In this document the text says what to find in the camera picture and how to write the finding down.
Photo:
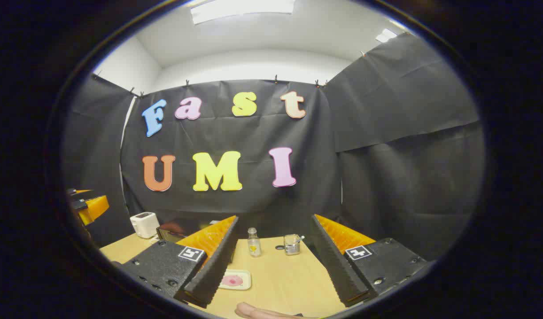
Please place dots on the clear bottle with yellow label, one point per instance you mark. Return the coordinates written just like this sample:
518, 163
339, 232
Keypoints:
254, 246

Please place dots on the small ceiling light panel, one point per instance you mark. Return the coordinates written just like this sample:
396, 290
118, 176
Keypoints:
386, 35

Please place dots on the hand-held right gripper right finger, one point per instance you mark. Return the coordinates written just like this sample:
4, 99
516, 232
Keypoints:
333, 261

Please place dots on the pink meat slice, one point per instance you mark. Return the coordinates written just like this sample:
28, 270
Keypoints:
232, 280

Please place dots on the black backdrop cloth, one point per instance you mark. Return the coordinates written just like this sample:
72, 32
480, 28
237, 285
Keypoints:
386, 177

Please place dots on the white toaster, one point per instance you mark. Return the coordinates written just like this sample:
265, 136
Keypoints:
144, 225

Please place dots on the black electric oven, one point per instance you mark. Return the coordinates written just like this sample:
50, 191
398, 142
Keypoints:
174, 231

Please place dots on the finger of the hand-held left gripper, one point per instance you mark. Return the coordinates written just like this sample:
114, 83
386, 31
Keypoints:
79, 192
96, 208

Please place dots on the cream rectangular plate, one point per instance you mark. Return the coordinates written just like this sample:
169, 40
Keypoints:
246, 280

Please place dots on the large ceiling light panel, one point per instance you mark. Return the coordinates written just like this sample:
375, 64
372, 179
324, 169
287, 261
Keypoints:
240, 9

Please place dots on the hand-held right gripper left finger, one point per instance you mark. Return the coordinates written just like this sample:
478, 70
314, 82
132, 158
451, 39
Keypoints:
216, 261

